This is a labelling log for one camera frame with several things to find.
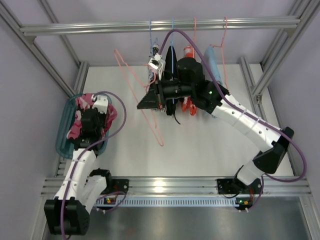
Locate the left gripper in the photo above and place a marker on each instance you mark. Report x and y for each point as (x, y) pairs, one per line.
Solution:
(81, 115)

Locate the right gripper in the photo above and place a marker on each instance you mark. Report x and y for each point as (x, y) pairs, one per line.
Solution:
(160, 92)

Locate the pink camouflage trousers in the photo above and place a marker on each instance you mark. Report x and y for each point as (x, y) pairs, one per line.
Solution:
(83, 103)

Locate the black white print trousers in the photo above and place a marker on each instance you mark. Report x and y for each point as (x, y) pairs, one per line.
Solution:
(152, 76)

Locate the pink wire hanger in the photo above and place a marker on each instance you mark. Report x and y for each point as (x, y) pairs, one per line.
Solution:
(221, 46)
(137, 86)

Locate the blue wire hanger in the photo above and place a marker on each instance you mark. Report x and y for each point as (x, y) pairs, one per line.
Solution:
(152, 41)
(172, 54)

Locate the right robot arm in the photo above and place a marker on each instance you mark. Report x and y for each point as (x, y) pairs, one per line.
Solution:
(189, 81)

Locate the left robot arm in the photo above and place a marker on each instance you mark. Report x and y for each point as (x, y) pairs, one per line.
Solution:
(68, 212)

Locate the light blue trousers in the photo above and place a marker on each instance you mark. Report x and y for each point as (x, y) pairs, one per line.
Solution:
(210, 58)

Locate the teal plastic basket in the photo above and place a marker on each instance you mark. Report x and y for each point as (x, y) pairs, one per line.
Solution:
(65, 147)

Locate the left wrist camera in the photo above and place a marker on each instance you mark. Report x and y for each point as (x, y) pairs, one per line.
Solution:
(100, 103)

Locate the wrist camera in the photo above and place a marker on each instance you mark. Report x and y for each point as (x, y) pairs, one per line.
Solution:
(157, 63)
(100, 103)

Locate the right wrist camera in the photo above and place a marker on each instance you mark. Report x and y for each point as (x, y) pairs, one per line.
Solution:
(157, 63)

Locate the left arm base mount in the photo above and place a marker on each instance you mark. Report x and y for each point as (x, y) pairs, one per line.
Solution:
(116, 185)

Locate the slotted cable duct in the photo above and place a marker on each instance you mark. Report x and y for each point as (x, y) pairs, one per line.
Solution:
(171, 201)

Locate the salmon wire hanger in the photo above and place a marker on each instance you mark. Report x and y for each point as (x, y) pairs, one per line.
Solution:
(194, 36)

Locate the aluminium frame left post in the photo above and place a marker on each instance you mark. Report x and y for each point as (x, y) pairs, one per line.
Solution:
(12, 21)

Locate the aluminium frame post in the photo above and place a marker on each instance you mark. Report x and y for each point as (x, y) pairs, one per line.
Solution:
(12, 21)
(280, 50)

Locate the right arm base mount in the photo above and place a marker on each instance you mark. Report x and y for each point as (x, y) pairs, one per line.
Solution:
(232, 187)

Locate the aluminium hanging rail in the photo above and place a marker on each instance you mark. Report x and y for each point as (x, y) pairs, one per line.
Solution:
(59, 29)

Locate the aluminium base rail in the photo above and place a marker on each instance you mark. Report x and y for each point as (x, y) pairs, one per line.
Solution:
(207, 186)

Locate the aluminium frame right post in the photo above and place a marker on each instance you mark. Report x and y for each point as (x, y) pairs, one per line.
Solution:
(280, 50)

